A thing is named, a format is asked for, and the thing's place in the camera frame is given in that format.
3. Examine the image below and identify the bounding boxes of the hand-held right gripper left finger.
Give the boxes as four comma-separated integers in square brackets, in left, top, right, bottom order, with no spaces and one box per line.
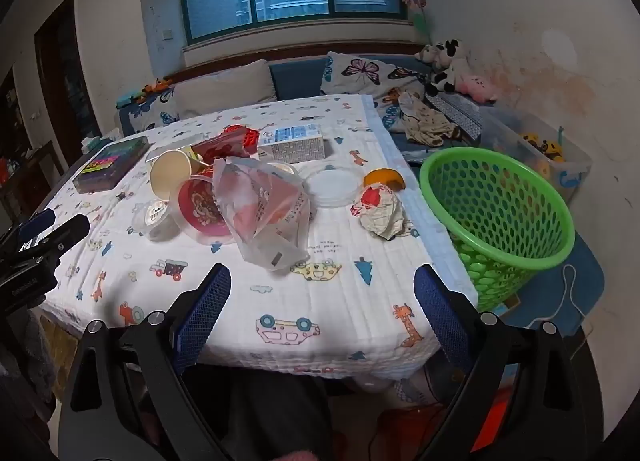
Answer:
[60,263,233,461]

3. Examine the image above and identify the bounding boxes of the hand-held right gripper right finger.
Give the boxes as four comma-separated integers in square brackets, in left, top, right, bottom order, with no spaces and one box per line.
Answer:
[412,263,588,461]

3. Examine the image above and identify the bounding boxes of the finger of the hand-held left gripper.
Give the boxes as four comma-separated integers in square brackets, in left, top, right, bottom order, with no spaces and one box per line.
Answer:
[20,214,91,267]
[10,208,56,244]

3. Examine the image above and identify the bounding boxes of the green plastic mesh basket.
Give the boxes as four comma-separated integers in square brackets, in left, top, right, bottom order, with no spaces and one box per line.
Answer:
[419,146,577,314]

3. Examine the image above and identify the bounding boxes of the translucent plastic bag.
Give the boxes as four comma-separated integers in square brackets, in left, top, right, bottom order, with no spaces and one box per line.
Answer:
[212,156,313,272]

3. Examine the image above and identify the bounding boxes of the orange peel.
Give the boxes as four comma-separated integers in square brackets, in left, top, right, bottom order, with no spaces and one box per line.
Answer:
[362,168,406,192]

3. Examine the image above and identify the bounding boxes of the colourful dark flat box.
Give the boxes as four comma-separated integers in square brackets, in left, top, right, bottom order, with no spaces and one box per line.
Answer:
[72,136,150,193]

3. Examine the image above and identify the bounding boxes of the small clear plastic cup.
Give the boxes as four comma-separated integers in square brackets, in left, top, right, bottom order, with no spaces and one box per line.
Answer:
[131,200,178,242]

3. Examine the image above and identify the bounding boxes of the orange red object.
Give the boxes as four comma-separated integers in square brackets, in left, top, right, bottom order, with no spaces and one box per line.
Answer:
[470,381,516,449]

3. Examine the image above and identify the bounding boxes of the person's dark pants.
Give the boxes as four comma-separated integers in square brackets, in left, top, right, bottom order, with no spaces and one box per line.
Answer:
[190,366,336,461]

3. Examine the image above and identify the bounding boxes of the beige paper cup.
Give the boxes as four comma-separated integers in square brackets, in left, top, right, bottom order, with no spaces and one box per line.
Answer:
[150,148,193,202]

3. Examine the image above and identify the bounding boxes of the dark wooden door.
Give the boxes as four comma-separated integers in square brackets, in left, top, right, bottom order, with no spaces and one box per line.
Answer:
[34,6,103,152]

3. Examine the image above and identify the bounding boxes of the small butterfly print pillow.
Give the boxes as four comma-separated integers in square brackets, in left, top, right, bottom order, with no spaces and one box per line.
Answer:
[127,91,181,134]

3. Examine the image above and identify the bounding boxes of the teal toy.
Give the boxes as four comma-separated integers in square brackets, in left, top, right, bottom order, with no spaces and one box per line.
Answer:
[116,88,146,109]

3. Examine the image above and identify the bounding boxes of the red snack bag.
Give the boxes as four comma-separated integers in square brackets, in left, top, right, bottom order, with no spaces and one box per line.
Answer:
[191,134,251,167]

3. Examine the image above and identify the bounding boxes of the clear plastic storage bin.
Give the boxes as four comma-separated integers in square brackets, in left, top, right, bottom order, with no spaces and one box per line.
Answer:
[477,108,593,202]

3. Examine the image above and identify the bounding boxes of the beige crumpled clothes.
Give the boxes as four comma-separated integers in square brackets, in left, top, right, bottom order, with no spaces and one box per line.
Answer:
[397,91,463,147]

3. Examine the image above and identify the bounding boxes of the yellow toy cars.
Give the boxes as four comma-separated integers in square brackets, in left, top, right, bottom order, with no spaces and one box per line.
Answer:
[520,131,566,162]

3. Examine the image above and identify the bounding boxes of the blue white milk carton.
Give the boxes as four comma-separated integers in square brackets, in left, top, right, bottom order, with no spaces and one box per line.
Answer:
[256,124,331,163]

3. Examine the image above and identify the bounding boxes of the grey patterned cloth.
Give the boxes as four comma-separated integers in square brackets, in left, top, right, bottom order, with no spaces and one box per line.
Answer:
[425,91,483,139]

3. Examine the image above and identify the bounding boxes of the beige pillow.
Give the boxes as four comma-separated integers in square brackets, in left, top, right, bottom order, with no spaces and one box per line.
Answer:
[170,58,277,119]

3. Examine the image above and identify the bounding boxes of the pink plush toy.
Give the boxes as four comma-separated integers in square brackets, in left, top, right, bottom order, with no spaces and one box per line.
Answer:
[457,74,498,103]

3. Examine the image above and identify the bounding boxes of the black white cow plush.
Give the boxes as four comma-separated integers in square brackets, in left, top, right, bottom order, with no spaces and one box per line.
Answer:
[417,38,473,97]

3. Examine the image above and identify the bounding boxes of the blue back cushion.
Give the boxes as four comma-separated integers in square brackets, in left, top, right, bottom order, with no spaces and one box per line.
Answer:
[270,57,331,102]

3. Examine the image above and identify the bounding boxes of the large butterfly print pillow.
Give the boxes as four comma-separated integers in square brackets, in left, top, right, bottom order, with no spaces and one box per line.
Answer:
[320,52,431,109]

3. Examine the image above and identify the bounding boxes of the white cable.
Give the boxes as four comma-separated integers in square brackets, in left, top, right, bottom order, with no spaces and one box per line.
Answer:
[530,263,588,329]

